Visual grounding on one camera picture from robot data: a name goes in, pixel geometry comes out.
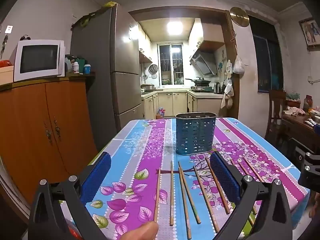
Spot hanging cloth bags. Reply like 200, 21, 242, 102
220, 79, 235, 110

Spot wooden chopstick green print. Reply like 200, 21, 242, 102
178, 161, 202, 225

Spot gas stove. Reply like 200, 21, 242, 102
191, 85, 213, 92

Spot white plastic bag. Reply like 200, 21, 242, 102
233, 54, 245, 75

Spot person's left hand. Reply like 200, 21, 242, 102
122, 221, 160, 240

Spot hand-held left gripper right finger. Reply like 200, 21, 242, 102
210, 151, 293, 240

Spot small wall cabinet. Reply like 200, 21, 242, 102
139, 50, 153, 64

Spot blue perforated utensil holder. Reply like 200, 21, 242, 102
175, 112, 217, 155

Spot wall cabinet over hood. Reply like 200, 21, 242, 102
189, 20, 226, 53

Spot ceiling light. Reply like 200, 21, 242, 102
166, 21, 183, 36

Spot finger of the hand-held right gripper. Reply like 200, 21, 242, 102
303, 152, 320, 175
299, 172, 320, 193

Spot hanging keys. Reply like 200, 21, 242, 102
0, 34, 8, 58

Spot wooden side table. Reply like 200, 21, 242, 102
281, 109, 320, 155

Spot wooden chair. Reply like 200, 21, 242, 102
264, 90, 287, 140

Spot black wok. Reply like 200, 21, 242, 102
185, 77, 212, 86

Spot white microwave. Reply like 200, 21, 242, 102
13, 39, 66, 82

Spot steel range hood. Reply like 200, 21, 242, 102
189, 52, 218, 77

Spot grey refrigerator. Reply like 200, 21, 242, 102
70, 5, 146, 133

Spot white cloth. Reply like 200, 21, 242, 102
286, 106, 306, 116

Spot brown vase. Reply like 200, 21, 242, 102
303, 95, 313, 112

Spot person's right forearm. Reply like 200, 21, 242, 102
309, 192, 320, 218

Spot green box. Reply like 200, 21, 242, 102
75, 58, 87, 73

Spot framed picture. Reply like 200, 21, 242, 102
299, 17, 320, 52

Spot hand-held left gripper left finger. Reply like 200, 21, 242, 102
29, 152, 112, 240

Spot beige box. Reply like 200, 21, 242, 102
0, 65, 15, 85

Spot gold round wall plate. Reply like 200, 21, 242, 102
229, 7, 250, 27

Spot dark curtained window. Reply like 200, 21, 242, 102
249, 16, 285, 93

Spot orange wooden cabinet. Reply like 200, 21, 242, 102
0, 72, 98, 207

